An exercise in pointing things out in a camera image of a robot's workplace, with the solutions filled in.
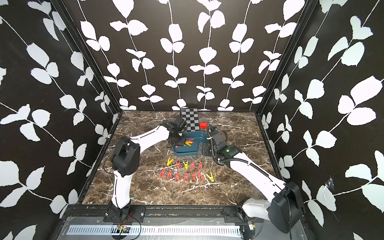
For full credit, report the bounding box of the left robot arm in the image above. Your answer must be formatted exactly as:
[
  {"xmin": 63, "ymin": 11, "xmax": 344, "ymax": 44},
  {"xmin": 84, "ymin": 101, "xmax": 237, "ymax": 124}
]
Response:
[{"xmin": 104, "ymin": 123, "xmax": 186, "ymax": 223}]

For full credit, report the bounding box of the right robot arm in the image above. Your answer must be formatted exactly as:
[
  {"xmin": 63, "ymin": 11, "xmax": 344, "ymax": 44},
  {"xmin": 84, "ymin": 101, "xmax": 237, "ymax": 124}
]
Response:
[{"xmin": 207, "ymin": 125, "xmax": 306, "ymax": 234}]

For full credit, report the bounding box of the black white checkerboard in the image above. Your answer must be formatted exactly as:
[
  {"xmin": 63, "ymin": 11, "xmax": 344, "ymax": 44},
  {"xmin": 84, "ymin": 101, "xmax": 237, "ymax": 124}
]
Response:
[{"xmin": 180, "ymin": 108, "xmax": 200, "ymax": 132}]

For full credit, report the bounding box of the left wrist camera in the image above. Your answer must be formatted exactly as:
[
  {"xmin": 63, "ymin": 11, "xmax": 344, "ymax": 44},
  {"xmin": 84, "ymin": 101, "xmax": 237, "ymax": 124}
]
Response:
[{"xmin": 172, "ymin": 117, "xmax": 187, "ymax": 132}]

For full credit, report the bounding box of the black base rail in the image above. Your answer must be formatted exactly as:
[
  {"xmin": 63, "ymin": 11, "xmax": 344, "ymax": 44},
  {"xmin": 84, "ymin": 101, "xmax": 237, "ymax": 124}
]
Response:
[{"xmin": 63, "ymin": 205, "xmax": 269, "ymax": 224}]

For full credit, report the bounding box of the white slotted cable duct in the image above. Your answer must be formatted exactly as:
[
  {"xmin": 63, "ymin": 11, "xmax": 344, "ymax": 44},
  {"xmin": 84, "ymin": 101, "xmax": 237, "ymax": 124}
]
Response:
[{"xmin": 65, "ymin": 225, "xmax": 241, "ymax": 237}]

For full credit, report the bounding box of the small red block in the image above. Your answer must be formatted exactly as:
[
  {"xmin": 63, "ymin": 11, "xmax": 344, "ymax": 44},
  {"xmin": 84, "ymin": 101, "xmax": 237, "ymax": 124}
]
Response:
[{"xmin": 199, "ymin": 123, "xmax": 208, "ymax": 129}]

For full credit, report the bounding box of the teal storage box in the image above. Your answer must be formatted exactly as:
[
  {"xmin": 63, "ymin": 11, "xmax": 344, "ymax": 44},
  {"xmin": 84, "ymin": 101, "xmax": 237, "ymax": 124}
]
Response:
[{"xmin": 172, "ymin": 131, "xmax": 209, "ymax": 157}]

